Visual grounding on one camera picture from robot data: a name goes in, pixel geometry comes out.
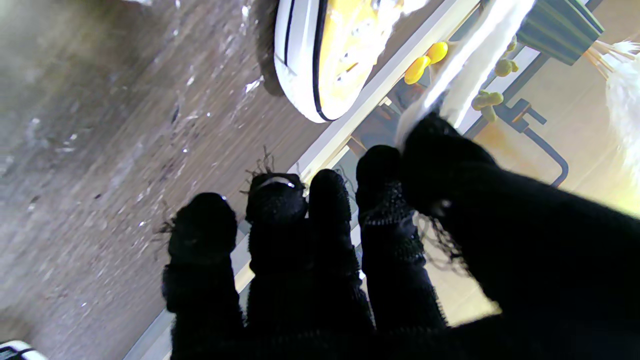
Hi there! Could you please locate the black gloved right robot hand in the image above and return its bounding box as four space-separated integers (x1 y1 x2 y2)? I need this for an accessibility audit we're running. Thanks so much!
161 114 640 360

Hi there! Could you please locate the orange canvas sneaker with laces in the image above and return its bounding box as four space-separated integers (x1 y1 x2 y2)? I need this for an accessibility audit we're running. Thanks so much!
272 0 431 124

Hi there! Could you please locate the long white shoelace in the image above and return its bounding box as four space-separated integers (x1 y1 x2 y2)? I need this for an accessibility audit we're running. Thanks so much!
395 0 538 146

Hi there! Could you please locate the yellow oval fruit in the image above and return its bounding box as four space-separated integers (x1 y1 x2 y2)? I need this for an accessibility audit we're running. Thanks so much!
425 41 449 65
404 54 432 86

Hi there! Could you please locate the black kitchen faucet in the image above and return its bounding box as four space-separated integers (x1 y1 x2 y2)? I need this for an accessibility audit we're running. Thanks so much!
492 97 571 188

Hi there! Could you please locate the white pampas grass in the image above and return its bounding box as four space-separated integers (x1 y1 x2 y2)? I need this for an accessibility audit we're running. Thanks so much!
582 39 640 176

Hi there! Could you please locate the yellow cactus ornament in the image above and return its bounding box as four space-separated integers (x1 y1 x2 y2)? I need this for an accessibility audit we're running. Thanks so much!
470 34 521 124

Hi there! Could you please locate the dark green ribbed vase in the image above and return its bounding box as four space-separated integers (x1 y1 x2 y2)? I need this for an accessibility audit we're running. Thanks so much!
516 0 606 66

